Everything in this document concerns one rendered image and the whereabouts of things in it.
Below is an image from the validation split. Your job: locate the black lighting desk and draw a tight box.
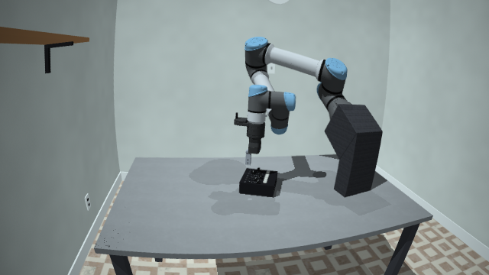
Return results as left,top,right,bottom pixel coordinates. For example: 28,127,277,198
239,167,278,197

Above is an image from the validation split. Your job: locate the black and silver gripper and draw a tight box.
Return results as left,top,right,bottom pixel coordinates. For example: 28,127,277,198
234,112,267,165

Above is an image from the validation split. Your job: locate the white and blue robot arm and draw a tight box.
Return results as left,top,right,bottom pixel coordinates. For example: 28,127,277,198
244,37,352,134

